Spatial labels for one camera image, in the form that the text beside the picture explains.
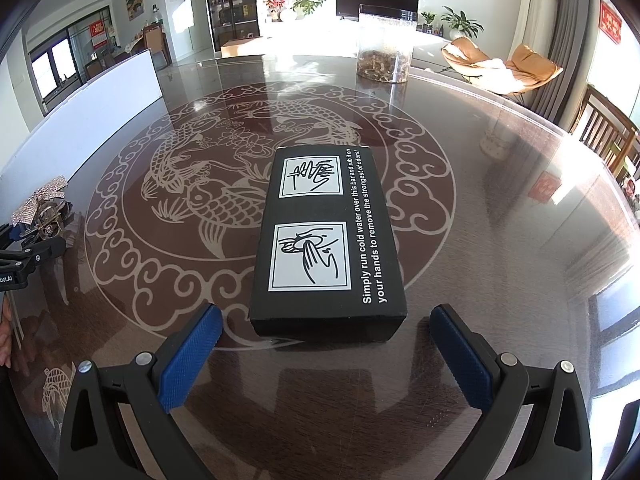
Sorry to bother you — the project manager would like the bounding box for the grey curtain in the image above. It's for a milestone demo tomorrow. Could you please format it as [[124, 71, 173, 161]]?
[[530, 0, 593, 121]]

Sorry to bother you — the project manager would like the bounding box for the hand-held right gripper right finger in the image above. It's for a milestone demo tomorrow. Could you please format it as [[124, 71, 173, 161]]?
[[430, 304, 599, 480]]

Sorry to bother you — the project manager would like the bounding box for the dark glass display cabinet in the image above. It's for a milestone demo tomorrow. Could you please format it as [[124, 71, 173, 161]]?
[[204, 0, 258, 53]]

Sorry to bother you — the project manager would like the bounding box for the broad-leaf potted plant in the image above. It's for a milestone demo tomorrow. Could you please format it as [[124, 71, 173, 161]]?
[[441, 6, 485, 38]]

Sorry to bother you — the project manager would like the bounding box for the black box with white pictures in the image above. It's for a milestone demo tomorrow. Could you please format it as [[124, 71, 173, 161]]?
[[248, 146, 408, 345]]

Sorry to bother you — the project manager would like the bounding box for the pile of rubber bands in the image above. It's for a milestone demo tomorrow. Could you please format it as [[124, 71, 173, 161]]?
[[357, 49, 411, 83]]

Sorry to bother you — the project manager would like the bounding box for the rhinestone bow hair clip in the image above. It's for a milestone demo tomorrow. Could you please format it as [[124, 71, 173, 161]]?
[[11, 175, 71, 241]]

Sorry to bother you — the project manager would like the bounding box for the person's left hand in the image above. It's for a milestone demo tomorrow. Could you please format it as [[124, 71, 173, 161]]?
[[0, 305, 15, 368]]

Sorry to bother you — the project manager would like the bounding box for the glass balcony door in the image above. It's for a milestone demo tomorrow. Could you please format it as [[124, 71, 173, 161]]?
[[27, 7, 113, 106]]

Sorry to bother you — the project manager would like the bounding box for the white standing air conditioner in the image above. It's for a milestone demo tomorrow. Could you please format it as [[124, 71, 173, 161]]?
[[510, 0, 561, 61]]

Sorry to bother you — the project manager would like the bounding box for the brown cardboard carton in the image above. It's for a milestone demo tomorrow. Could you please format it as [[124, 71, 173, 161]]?
[[220, 37, 266, 58]]

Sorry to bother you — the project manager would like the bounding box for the red wall hanging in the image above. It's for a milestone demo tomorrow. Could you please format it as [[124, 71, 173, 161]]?
[[599, 0, 623, 43]]

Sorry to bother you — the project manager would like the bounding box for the orange lounge chair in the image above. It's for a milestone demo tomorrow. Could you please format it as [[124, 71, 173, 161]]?
[[441, 36, 565, 96]]

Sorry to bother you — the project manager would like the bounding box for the wooden slatted chair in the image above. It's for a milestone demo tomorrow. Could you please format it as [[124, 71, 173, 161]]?
[[570, 84, 631, 151], [615, 125, 640, 181]]

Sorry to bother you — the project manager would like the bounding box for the clear plastic container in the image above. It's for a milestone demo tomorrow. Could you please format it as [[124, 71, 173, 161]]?
[[356, 4, 418, 84]]

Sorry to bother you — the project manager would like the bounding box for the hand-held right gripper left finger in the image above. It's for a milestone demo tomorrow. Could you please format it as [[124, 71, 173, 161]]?
[[57, 303, 224, 480]]

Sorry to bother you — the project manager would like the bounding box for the leafy potted plant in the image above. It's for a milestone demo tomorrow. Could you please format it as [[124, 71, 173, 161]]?
[[291, 0, 326, 20]]

